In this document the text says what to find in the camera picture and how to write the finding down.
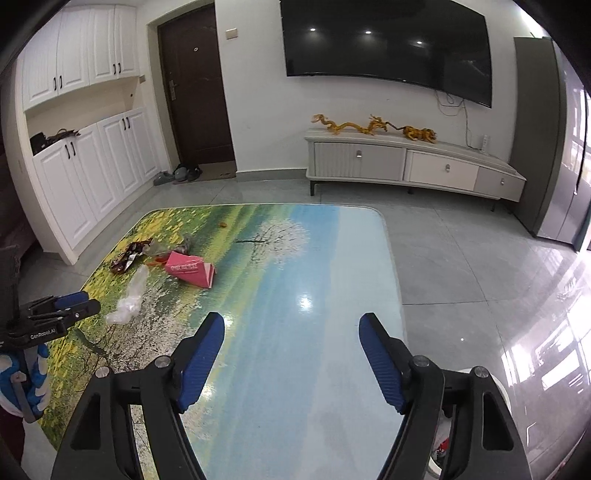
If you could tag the white round trash bin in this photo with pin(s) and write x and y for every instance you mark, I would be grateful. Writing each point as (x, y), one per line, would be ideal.
(503, 399)

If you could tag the black bag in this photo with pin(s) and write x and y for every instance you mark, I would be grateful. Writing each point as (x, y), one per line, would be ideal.
(39, 142)

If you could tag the brown doormat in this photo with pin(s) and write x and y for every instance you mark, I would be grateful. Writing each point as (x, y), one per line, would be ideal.
(217, 171)

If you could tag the person's left hand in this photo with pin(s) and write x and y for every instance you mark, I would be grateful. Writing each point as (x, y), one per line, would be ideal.
(11, 374)

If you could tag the grey shoe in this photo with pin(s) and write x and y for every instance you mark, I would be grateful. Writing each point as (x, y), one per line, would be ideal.
(181, 173)

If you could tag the golden dragon figurine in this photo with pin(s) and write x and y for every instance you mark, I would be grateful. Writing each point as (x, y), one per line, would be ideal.
(351, 125)

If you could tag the dark shoe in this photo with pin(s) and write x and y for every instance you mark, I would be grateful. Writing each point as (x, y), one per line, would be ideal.
(194, 170)

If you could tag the white built-in cabinet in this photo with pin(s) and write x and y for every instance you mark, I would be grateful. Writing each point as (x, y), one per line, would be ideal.
(83, 184)

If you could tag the clear plastic bag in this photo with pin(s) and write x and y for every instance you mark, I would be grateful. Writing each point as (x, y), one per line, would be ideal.
(129, 300)

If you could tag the orange red wrapper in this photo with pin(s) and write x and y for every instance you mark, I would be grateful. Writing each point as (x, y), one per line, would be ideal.
(159, 259)

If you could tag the beige wall light switch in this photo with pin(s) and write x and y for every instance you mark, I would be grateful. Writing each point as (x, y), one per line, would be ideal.
(230, 33)

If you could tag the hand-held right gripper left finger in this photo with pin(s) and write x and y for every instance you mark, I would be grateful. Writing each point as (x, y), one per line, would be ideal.
(201, 364)

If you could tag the dark brown entrance door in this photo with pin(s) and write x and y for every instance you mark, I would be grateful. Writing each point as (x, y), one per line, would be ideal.
(198, 92)

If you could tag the grey slipper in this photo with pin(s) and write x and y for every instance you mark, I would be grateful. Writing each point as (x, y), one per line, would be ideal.
(161, 178)

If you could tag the black wall television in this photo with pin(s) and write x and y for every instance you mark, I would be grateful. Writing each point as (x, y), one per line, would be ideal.
(383, 41)

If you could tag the small clear wrapper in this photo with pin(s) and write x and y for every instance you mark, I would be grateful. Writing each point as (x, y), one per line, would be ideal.
(182, 244)

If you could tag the golden tiger figurine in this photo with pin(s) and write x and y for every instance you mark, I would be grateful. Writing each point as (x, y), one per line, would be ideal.
(419, 134)

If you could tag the white power strip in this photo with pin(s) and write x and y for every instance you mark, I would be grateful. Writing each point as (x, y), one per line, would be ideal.
(485, 142)

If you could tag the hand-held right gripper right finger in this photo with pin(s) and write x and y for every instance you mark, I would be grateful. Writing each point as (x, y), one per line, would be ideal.
(383, 364)

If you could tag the pink cardboard box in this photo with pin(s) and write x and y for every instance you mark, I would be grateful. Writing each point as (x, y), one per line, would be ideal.
(189, 267)

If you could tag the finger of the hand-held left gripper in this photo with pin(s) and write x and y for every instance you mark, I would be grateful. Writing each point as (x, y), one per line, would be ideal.
(83, 308)
(69, 299)

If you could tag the grey double-door refrigerator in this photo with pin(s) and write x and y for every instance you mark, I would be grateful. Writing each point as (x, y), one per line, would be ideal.
(545, 138)

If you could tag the grey white television stand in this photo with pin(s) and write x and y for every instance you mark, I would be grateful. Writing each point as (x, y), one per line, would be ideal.
(360, 157)

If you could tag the dark brown foil wrapper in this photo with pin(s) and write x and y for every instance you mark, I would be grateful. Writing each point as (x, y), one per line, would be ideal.
(127, 261)

